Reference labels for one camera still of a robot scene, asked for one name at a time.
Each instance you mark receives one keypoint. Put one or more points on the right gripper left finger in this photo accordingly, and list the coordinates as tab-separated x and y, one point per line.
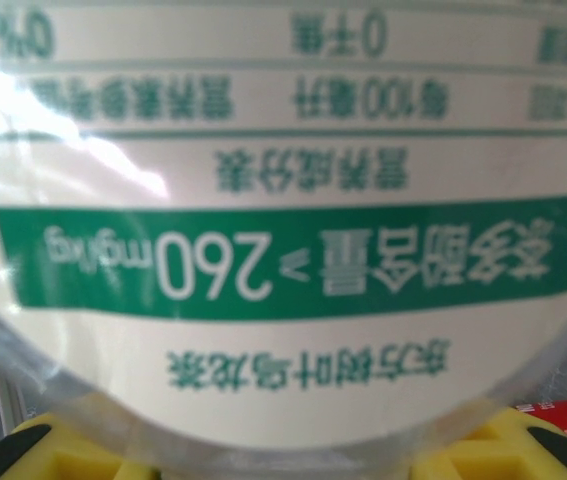
78	450

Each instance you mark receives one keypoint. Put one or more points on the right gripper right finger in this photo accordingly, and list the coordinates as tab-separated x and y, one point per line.
513	450

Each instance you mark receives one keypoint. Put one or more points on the green and white label bottle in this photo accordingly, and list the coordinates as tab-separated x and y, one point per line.
283	200

